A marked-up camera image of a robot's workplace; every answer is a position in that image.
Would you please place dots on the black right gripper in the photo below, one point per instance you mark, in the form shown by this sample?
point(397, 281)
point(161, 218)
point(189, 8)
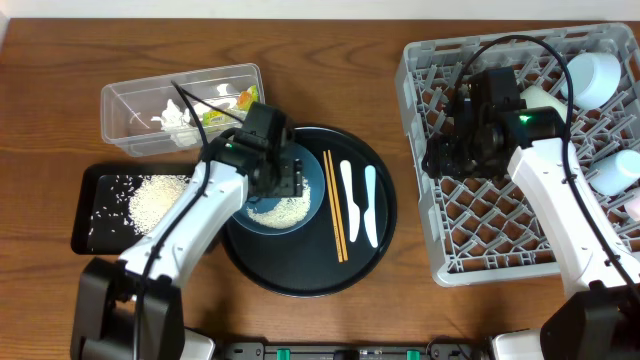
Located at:
point(445, 164)

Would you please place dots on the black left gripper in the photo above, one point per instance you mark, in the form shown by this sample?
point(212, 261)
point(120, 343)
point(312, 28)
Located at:
point(288, 179)

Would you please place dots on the dark blue plate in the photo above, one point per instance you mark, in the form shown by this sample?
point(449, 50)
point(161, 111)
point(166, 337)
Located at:
point(277, 216)

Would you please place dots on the wooden chopstick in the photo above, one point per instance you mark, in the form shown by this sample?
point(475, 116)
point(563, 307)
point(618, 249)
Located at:
point(337, 208)
point(332, 210)

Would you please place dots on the pale green bowl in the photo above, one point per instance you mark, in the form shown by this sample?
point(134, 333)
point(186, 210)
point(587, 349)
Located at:
point(541, 106)

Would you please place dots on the white plastic knife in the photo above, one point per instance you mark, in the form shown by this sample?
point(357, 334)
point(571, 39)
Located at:
point(352, 208)
point(370, 213)

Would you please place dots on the white napkin waste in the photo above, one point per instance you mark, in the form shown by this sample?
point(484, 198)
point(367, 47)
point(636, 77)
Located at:
point(177, 124)

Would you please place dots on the light blue saucer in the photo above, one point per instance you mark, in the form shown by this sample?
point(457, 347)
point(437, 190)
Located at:
point(595, 78)

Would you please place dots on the small white cup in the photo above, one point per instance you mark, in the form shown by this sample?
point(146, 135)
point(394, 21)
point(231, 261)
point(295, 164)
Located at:
point(615, 173)

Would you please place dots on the pink cup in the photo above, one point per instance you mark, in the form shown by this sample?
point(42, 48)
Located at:
point(632, 207)

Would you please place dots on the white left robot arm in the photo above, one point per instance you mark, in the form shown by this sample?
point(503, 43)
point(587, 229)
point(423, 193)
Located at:
point(132, 308)

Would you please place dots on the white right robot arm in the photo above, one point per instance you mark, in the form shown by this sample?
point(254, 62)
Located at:
point(600, 318)

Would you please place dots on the grey dishwasher rack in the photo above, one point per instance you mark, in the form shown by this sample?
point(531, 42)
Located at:
point(480, 231)

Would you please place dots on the green orange snack wrapper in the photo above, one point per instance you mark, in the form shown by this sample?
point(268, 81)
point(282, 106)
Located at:
point(223, 111)

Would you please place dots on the black round tray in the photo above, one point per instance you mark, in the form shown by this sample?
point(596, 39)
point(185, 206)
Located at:
point(304, 262)

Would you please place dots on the clear plastic bin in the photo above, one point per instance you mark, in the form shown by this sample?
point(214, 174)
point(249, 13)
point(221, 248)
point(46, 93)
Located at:
point(127, 107)

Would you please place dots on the white rice pile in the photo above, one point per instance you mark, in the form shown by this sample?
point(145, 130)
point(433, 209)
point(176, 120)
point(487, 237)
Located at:
point(134, 203)

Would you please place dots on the black square mat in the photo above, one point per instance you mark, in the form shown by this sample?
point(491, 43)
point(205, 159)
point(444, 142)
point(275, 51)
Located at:
point(101, 243)

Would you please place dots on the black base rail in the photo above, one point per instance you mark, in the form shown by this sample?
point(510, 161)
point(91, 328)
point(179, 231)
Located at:
point(439, 348)

